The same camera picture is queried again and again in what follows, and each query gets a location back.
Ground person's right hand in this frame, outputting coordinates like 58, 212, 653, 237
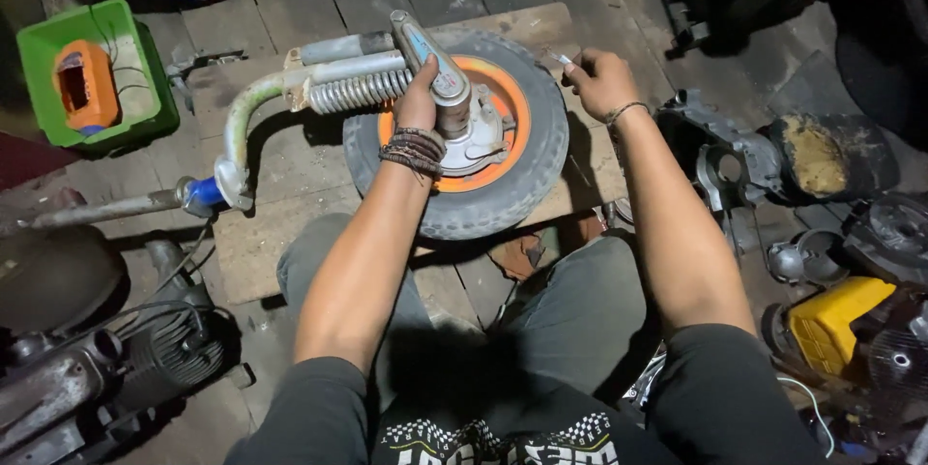
561, 48, 642, 124

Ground person's left hand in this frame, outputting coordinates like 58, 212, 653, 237
392, 54, 448, 140

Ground grey scooter fork with spring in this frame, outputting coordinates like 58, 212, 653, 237
0, 10, 517, 234

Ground scooter wheel with orange rim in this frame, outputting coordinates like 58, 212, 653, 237
342, 29, 571, 241

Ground grey engine casing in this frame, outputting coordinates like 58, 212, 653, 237
654, 89, 785, 214

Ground black dirty tub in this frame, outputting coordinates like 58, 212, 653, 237
767, 113, 901, 205

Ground person's grey trousers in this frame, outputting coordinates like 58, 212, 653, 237
275, 213, 662, 437

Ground chrome round headlight shell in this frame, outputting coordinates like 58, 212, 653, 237
767, 229, 851, 288

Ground wooden board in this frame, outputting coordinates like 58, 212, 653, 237
187, 2, 629, 306

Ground person's black printed shirt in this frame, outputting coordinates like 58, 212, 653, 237
223, 323, 835, 465

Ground yellow plastic container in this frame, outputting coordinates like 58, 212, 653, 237
786, 276, 899, 379

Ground black finned engine cylinder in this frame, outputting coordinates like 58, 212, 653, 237
866, 295, 928, 408

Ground orange plastic housing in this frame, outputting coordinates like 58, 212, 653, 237
52, 39, 121, 134

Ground green plastic crate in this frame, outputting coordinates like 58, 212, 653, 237
16, 0, 181, 156

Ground grey scooter engine block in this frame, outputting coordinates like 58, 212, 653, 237
0, 233, 256, 465

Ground dark round metal cover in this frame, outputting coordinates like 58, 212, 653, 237
0, 224, 130, 335

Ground thin braided wrist bracelet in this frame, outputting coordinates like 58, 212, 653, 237
605, 100, 651, 128

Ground brown beaded wrist bracelets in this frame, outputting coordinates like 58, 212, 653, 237
377, 126, 448, 179

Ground small grey metal bracket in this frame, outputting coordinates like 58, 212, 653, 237
165, 49, 249, 112

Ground white cable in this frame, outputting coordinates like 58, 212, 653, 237
776, 377, 838, 460

